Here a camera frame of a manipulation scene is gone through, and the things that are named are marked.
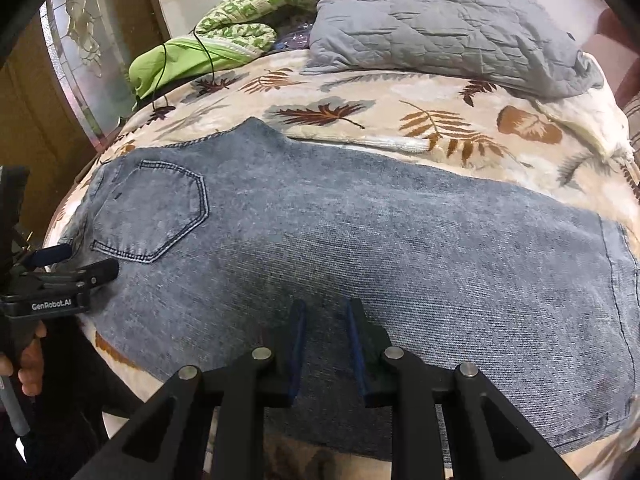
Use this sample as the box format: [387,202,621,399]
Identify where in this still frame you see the grey washed denim pants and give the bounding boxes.
[62,118,639,460]

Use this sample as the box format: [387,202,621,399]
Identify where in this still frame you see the person's left hand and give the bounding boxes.
[17,321,47,398]

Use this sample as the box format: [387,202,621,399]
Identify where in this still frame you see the wooden door with glass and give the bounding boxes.
[1,0,168,240]

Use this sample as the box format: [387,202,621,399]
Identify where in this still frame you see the leaf-patterned beige bed blanket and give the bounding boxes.
[43,49,640,480]

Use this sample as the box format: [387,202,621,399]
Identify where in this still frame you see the purple patterned cloth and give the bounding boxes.
[270,23,312,53]

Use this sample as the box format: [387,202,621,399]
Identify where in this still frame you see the green patterned quilt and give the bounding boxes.
[128,0,328,101]

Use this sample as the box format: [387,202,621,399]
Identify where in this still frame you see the cream white sheet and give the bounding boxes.
[533,53,634,162]

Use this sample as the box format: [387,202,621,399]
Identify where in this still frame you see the grey quilted pillow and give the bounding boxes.
[306,0,604,100]

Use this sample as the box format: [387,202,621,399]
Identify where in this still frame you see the black charging cable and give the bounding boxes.
[150,27,216,111]

